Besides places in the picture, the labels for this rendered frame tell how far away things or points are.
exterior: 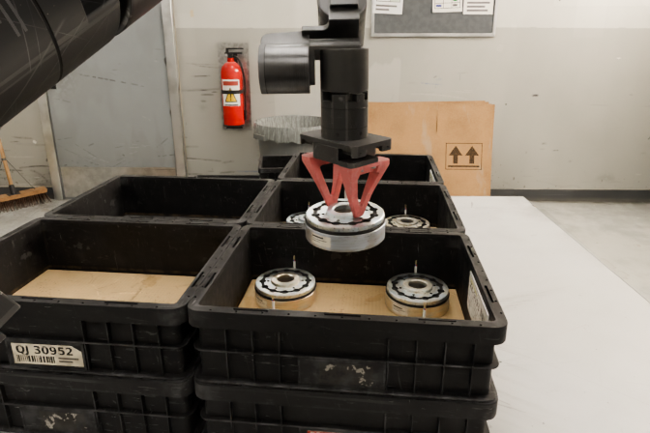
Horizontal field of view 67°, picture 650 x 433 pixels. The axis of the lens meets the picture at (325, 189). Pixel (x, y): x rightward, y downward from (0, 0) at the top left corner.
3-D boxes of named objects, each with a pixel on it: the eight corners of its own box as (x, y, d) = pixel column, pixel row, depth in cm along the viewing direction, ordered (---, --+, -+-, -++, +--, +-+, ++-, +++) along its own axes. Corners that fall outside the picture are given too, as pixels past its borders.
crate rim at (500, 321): (466, 245, 87) (467, 232, 86) (509, 346, 58) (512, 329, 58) (245, 236, 91) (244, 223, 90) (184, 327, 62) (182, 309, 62)
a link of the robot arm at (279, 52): (357, -19, 58) (354, 35, 65) (259, -17, 58) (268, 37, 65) (362, 58, 52) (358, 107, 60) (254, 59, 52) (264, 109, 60)
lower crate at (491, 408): (457, 345, 93) (461, 288, 89) (491, 481, 64) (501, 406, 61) (250, 332, 97) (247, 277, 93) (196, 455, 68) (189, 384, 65)
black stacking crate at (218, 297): (460, 294, 90) (466, 235, 86) (499, 411, 61) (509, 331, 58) (248, 283, 93) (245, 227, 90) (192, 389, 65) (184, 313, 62)
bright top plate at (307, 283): (321, 274, 87) (321, 270, 87) (307, 302, 78) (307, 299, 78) (267, 268, 89) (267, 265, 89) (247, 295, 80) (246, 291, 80)
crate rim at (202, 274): (244, 236, 91) (244, 223, 90) (183, 327, 62) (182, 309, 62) (41, 227, 95) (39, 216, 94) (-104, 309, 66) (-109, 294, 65)
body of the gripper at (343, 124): (354, 163, 55) (354, 97, 53) (298, 147, 63) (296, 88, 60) (393, 153, 59) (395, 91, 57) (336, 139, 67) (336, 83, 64)
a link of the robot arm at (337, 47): (370, 39, 54) (367, 37, 59) (308, 40, 54) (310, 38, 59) (369, 101, 56) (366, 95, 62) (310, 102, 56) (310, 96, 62)
